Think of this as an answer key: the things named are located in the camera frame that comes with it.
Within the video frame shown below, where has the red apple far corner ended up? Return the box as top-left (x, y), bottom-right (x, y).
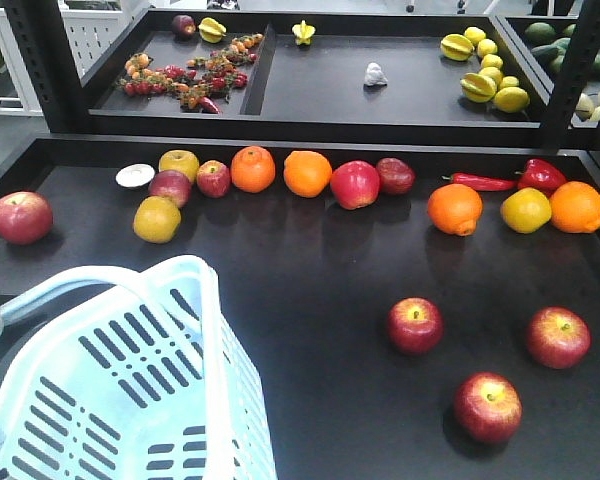
top-left (0, 191), bottom-right (53, 245)

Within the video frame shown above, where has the black upper display tray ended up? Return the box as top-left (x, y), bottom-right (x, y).
top-left (82, 9), bottom-right (548, 147)

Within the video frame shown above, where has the large red apple row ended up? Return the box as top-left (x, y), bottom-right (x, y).
top-left (330, 160), bottom-right (380, 210)

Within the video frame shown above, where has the red bell pepper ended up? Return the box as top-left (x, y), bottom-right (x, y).
top-left (517, 158), bottom-right (567, 195)

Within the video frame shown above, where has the white garlic bulb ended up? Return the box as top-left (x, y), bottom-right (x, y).
top-left (363, 62), bottom-right (388, 87)

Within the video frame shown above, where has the red chili pepper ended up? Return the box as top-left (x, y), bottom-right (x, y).
top-left (442, 172), bottom-right (517, 192)

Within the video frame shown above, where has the cherry tomato pile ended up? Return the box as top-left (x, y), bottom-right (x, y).
top-left (115, 33), bottom-right (265, 114)

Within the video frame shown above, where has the orange right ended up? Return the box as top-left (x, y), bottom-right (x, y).
top-left (427, 184), bottom-right (483, 237)

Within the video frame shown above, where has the yellow apple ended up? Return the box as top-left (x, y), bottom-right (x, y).
top-left (132, 196), bottom-right (181, 244)

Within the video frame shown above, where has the black wooden display stand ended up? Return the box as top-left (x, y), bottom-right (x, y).
top-left (0, 137), bottom-right (600, 479)

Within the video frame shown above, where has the orange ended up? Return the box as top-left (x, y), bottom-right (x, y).
top-left (283, 150), bottom-right (333, 198)
top-left (230, 146), bottom-right (276, 193)
top-left (427, 184), bottom-right (483, 237)

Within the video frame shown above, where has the light blue plastic basket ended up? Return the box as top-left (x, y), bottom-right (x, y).
top-left (0, 255), bottom-right (276, 479)

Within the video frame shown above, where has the orange left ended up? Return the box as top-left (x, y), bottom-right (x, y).
top-left (230, 146), bottom-right (276, 193)

